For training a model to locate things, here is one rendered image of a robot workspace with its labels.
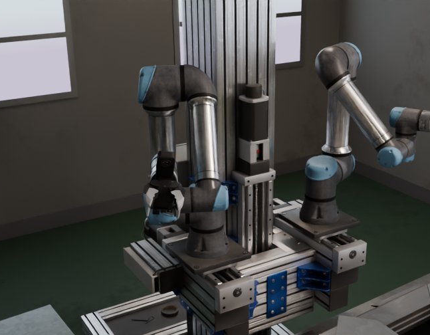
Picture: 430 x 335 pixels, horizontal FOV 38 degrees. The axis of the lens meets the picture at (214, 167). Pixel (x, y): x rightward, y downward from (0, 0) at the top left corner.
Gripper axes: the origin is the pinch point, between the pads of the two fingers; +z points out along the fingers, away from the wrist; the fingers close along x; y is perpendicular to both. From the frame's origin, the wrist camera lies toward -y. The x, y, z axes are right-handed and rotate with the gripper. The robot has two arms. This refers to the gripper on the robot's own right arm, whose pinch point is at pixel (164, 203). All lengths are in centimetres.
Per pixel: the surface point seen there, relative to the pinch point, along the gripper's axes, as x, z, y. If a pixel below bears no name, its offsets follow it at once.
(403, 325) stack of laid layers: -84, -32, 51
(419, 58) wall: -201, -339, 4
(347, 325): -64, -30, 51
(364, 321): -70, -32, 50
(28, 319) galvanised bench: 34, -16, 46
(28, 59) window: 92, -302, 29
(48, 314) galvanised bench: 29, -18, 45
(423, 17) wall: -197, -339, -26
